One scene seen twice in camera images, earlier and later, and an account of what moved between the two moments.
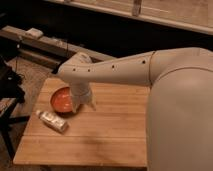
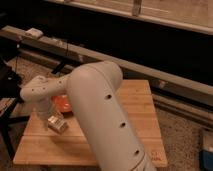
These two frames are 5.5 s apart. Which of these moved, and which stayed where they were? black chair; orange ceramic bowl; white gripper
Moved: white gripper
Stayed: orange ceramic bowl; black chair
